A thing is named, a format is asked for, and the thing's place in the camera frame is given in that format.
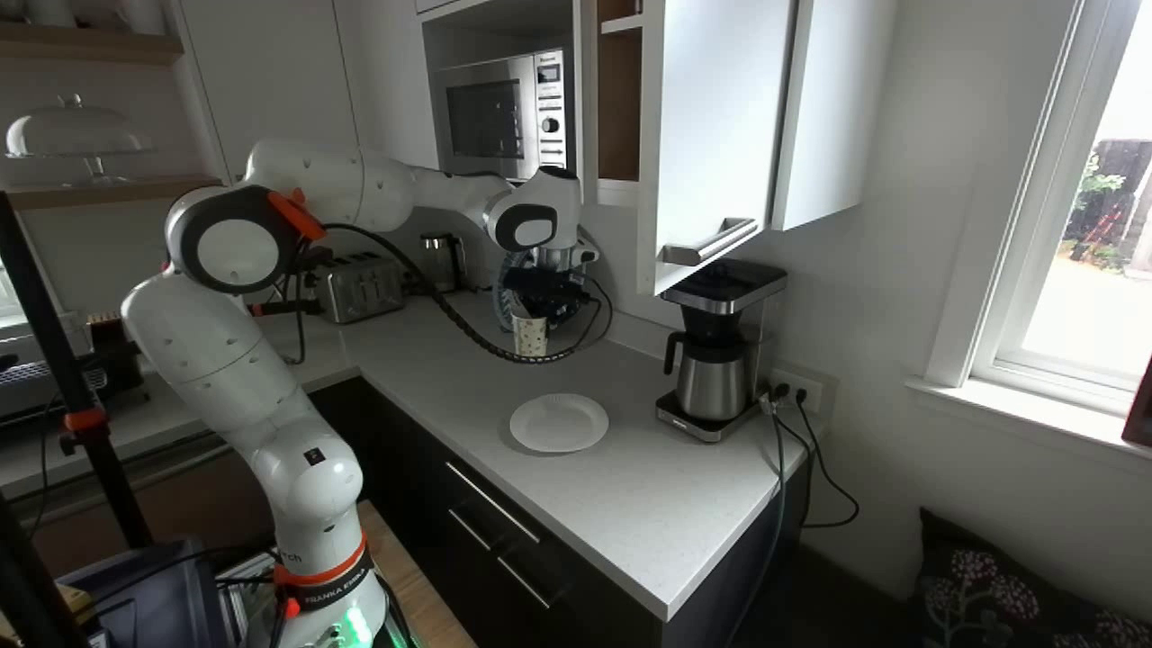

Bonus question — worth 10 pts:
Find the glass cake dome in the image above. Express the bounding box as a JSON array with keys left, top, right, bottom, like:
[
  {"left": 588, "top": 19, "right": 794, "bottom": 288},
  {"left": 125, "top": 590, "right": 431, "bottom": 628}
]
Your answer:
[{"left": 0, "top": 91, "right": 150, "bottom": 186}]

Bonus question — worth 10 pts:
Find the plain white cupboard door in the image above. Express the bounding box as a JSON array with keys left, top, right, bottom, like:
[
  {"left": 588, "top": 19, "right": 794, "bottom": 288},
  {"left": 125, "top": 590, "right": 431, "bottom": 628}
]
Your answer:
[{"left": 770, "top": 0, "right": 905, "bottom": 234}]

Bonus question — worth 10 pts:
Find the dark red object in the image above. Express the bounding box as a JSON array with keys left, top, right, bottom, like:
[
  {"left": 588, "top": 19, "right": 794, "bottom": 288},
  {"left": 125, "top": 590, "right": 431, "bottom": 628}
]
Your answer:
[{"left": 1121, "top": 355, "right": 1152, "bottom": 449}]

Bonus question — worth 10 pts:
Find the white window frame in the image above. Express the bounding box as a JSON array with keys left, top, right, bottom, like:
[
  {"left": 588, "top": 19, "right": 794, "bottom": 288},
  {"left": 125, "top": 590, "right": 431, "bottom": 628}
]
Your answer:
[{"left": 918, "top": 0, "right": 1152, "bottom": 424}]

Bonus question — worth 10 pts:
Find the black tripod stand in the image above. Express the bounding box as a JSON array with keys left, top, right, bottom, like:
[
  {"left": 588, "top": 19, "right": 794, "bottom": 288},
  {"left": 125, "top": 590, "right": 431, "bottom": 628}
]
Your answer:
[{"left": 0, "top": 190, "right": 157, "bottom": 648}]

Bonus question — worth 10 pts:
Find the long silver drawer handle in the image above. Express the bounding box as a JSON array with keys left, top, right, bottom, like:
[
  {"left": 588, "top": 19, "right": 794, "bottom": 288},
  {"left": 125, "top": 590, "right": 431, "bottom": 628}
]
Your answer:
[{"left": 443, "top": 457, "right": 548, "bottom": 548}]

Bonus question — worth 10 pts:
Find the wooden wall shelf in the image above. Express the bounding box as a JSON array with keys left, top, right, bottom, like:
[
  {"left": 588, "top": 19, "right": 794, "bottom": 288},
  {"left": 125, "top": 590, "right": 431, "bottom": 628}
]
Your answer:
[{"left": 0, "top": 173, "right": 228, "bottom": 214}]

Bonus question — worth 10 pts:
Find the white double wall outlet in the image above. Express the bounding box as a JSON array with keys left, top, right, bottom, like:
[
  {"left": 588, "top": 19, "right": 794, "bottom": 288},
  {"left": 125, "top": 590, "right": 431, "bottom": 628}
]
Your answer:
[{"left": 752, "top": 365, "right": 833, "bottom": 421}]

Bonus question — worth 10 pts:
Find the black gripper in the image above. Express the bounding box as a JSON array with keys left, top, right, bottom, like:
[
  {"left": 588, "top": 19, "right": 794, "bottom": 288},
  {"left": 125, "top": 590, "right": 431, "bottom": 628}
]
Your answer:
[{"left": 505, "top": 246, "right": 582, "bottom": 326}]

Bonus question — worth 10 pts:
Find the short silver drawer handle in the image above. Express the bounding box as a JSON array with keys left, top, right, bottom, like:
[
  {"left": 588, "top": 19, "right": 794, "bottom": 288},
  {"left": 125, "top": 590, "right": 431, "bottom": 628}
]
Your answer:
[
  {"left": 492, "top": 554, "right": 557, "bottom": 616},
  {"left": 445, "top": 506, "right": 497, "bottom": 557}
]

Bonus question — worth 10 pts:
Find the white cupboard door with handle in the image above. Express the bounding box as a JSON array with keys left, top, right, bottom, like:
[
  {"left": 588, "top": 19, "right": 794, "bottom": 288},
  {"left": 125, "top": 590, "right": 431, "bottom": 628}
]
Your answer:
[{"left": 632, "top": 0, "right": 798, "bottom": 299}]

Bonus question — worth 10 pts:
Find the dark floral cushion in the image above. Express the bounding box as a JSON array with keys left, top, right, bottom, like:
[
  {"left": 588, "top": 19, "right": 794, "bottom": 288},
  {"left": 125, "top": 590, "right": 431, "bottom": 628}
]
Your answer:
[{"left": 915, "top": 504, "right": 1152, "bottom": 648}]

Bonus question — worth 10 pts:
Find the plain white plate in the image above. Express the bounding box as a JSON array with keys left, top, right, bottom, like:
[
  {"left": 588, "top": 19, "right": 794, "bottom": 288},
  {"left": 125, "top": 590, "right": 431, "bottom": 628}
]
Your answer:
[{"left": 505, "top": 388, "right": 611, "bottom": 457}]

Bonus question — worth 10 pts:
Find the black steel coffee maker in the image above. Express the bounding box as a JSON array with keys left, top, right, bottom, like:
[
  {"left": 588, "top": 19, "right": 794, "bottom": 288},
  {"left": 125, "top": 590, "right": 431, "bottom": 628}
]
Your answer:
[{"left": 653, "top": 260, "right": 793, "bottom": 445}]

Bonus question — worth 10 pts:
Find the black appliance power cable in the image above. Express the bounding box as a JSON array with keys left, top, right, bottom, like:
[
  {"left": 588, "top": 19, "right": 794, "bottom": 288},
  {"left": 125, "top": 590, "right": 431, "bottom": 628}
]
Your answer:
[
  {"left": 715, "top": 401, "right": 794, "bottom": 648},
  {"left": 783, "top": 401, "right": 866, "bottom": 538}
]

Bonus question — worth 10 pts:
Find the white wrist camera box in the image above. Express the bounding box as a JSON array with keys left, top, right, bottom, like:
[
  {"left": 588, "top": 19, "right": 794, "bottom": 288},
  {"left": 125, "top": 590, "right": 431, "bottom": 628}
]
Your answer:
[{"left": 545, "top": 240, "right": 603, "bottom": 272}]

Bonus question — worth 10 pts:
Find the dark base cabinet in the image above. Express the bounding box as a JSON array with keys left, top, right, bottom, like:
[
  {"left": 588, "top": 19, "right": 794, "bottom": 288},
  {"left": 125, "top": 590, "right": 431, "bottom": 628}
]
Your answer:
[{"left": 303, "top": 373, "right": 811, "bottom": 648}]

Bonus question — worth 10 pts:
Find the silver microwave oven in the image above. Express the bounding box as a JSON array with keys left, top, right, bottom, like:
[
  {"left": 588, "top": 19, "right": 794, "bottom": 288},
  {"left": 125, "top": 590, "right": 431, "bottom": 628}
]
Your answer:
[{"left": 428, "top": 44, "right": 575, "bottom": 190}]

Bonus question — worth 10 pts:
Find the cream terrazzo pattern cup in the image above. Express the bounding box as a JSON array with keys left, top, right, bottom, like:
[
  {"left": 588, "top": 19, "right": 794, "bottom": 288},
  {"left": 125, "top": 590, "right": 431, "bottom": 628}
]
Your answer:
[{"left": 506, "top": 311, "right": 554, "bottom": 365}]

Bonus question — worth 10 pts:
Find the silver toaster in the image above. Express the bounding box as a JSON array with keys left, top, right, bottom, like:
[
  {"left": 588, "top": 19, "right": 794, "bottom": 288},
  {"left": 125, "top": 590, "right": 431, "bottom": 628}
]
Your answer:
[{"left": 309, "top": 251, "right": 411, "bottom": 326}]

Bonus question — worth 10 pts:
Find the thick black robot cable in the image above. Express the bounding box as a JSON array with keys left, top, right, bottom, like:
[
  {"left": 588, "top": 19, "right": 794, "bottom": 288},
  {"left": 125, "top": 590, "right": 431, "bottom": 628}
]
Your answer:
[{"left": 312, "top": 218, "right": 617, "bottom": 367}]

